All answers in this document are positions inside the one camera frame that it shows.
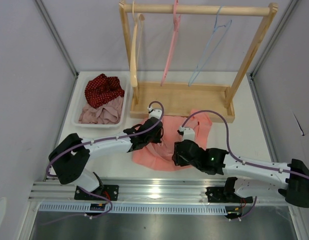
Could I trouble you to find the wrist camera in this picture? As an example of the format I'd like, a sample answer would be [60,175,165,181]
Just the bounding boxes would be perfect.
[177,126,196,142]
[147,106,163,121]

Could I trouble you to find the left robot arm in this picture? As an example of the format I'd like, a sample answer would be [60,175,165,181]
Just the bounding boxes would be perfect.
[48,117,163,200]

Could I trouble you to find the salmon pink skirt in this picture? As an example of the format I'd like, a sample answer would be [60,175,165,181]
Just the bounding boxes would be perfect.
[132,113,213,172]

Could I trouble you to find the pink plastic hanger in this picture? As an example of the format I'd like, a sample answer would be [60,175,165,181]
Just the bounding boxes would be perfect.
[160,0,181,87]

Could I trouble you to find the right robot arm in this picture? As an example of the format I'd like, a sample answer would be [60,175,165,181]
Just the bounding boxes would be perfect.
[172,139,309,208]

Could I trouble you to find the white plastic bin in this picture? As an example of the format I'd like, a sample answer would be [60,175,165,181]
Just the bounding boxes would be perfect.
[70,73,133,131]

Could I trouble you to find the aluminium mounting rail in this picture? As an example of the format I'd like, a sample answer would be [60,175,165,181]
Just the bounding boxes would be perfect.
[28,176,301,207]

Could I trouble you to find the light blue wire hanger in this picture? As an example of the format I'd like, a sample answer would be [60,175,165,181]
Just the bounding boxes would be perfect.
[187,5,233,87]

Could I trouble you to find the white slotted cable duct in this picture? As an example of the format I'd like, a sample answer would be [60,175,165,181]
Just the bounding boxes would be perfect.
[39,202,227,216]

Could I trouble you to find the dusty pink cloth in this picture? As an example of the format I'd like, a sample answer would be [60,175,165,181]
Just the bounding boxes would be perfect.
[78,96,124,125]

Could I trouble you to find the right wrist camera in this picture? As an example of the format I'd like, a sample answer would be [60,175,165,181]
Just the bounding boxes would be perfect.
[177,126,196,142]

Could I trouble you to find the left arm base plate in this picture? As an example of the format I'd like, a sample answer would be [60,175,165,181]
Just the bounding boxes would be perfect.
[74,184,119,201]

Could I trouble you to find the wooden clothes rack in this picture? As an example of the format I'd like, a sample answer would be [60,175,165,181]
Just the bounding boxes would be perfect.
[119,0,279,123]

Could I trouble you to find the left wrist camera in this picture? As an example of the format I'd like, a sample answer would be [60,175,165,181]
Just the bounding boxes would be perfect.
[147,106,163,121]

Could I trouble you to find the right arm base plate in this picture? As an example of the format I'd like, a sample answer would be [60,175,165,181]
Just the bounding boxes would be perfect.
[205,186,254,204]

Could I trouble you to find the beige wooden hanger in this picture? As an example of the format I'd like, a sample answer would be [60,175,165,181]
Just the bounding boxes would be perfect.
[130,1,145,88]

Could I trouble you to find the red polka dot cloth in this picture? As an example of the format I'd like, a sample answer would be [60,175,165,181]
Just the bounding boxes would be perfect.
[84,73,125,109]

